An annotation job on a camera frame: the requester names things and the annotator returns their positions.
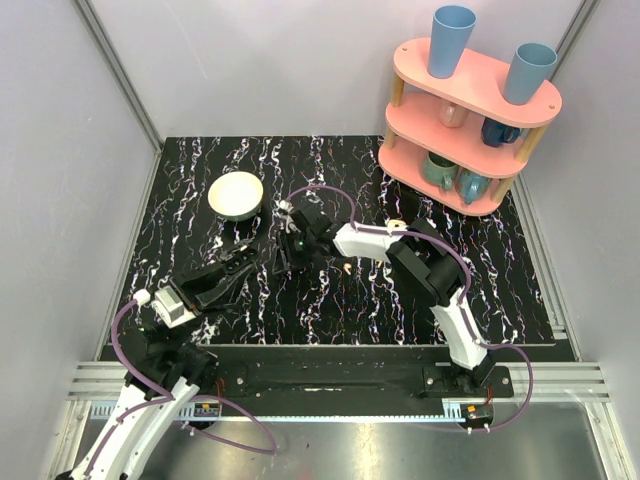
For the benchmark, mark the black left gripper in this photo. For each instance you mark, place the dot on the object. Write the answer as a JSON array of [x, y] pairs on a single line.
[[198, 288]]

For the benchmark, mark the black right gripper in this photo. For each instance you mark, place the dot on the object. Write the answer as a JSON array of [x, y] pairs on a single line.
[[295, 263]]

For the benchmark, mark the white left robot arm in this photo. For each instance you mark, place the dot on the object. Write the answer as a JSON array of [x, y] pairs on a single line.
[[165, 368]]

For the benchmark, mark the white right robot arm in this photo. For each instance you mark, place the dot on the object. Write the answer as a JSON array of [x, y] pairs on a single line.
[[422, 262]]

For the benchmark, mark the white earbud case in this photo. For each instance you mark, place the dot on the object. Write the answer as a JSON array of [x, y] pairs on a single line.
[[395, 224]]

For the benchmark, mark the cream and green bowl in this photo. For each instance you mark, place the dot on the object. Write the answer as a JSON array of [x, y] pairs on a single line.
[[236, 196]]

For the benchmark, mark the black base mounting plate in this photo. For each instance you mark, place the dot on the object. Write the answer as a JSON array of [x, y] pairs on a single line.
[[417, 370]]

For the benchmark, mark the green ceramic mug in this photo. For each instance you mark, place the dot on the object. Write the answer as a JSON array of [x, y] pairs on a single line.
[[439, 171]]

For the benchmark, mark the light blue mug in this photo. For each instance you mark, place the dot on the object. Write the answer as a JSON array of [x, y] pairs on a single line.
[[471, 186]]

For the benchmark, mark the pink three-tier shelf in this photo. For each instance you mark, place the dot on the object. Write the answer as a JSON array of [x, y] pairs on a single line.
[[414, 129]]

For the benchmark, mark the pink mug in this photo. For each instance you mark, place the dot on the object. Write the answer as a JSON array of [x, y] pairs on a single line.
[[452, 115]]

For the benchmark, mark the dark blue mug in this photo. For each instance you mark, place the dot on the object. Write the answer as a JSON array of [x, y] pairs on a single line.
[[495, 134]]

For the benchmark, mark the left blue plastic cup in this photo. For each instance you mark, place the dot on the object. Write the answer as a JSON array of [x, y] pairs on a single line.
[[451, 29]]

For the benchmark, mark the blue plastic cup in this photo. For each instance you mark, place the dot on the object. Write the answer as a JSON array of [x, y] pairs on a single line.
[[529, 68], [451, 29]]

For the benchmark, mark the right blue plastic cup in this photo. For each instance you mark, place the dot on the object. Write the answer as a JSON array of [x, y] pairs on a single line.
[[529, 68]]

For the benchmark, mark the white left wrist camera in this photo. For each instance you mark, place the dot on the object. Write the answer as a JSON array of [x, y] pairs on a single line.
[[167, 304]]

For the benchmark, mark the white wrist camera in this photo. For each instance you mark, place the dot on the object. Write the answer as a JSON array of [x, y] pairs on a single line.
[[167, 304], [285, 209]]

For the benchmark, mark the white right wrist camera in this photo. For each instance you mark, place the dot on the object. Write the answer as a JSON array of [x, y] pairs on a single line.
[[285, 209]]

